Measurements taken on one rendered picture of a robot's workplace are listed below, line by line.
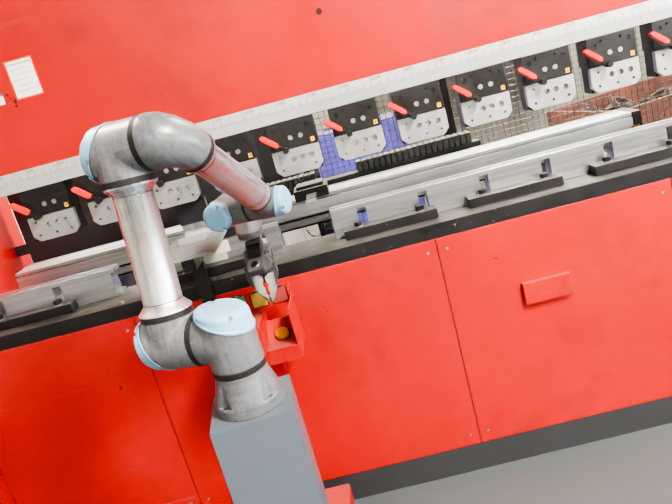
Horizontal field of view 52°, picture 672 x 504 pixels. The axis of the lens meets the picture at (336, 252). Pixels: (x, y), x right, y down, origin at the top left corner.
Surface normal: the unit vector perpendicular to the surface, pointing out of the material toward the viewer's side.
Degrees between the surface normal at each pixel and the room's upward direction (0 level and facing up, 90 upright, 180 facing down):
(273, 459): 90
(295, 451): 90
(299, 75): 90
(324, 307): 90
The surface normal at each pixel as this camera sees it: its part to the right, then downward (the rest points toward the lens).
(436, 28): 0.03, 0.27
